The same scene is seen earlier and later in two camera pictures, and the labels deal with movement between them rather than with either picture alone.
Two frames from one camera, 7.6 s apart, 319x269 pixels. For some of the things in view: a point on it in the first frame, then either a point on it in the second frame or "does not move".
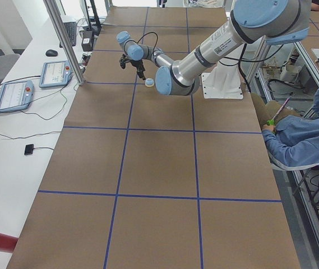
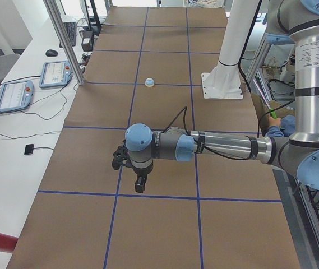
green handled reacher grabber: [272, 122] → [271, 110]
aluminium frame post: [66, 40] does not move
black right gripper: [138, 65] → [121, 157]
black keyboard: [71, 29] does not move
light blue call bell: [149, 82] does not move
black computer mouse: [51, 52] does not move
